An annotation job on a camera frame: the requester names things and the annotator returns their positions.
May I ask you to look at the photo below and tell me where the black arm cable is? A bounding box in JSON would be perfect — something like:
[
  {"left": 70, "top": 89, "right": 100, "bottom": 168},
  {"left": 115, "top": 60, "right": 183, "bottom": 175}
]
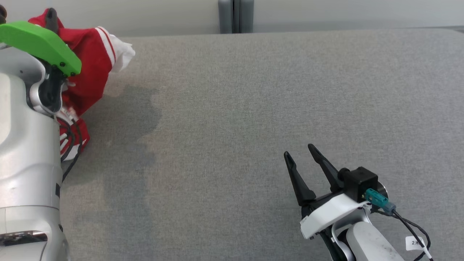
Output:
[
  {"left": 59, "top": 115, "right": 84, "bottom": 182},
  {"left": 372, "top": 208, "right": 434, "bottom": 261}
]

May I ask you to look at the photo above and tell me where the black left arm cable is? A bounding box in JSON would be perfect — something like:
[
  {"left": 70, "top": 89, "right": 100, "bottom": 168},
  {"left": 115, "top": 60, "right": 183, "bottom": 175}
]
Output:
[{"left": 59, "top": 115, "right": 84, "bottom": 182}]

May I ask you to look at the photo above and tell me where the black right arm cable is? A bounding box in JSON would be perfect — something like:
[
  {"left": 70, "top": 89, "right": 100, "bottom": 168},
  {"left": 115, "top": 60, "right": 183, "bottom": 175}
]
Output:
[{"left": 372, "top": 208, "right": 434, "bottom": 261}]

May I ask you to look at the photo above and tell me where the white paper cable label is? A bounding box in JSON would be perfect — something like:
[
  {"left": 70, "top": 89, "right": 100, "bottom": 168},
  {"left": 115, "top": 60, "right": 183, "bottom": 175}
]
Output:
[{"left": 405, "top": 236, "right": 425, "bottom": 251}]

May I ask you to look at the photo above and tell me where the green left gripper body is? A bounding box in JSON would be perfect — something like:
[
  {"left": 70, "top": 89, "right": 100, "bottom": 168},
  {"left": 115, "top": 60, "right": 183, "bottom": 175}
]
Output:
[{"left": 0, "top": 21, "right": 82, "bottom": 77}]

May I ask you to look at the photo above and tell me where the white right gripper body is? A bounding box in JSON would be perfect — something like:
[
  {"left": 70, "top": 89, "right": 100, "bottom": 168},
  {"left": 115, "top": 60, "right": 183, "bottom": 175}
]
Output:
[{"left": 300, "top": 193, "right": 372, "bottom": 240}]

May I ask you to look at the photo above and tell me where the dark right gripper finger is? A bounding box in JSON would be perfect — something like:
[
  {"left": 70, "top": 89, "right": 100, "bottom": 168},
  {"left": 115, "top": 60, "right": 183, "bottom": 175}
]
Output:
[
  {"left": 284, "top": 151, "right": 316, "bottom": 206},
  {"left": 308, "top": 144, "right": 345, "bottom": 192}
]

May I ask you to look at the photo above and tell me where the red white basketball jersey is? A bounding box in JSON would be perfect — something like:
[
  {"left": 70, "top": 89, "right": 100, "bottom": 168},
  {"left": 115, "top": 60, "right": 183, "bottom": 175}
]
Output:
[{"left": 28, "top": 9, "right": 136, "bottom": 116}]

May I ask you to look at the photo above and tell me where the grey partition post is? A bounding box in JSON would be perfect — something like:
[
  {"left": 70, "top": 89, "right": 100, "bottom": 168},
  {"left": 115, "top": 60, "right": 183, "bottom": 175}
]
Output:
[{"left": 217, "top": 0, "right": 254, "bottom": 34}]

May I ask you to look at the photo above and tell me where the teal right camera connector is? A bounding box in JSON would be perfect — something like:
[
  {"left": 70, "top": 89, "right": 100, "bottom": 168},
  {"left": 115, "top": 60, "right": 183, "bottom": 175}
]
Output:
[{"left": 364, "top": 188, "right": 397, "bottom": 214}]

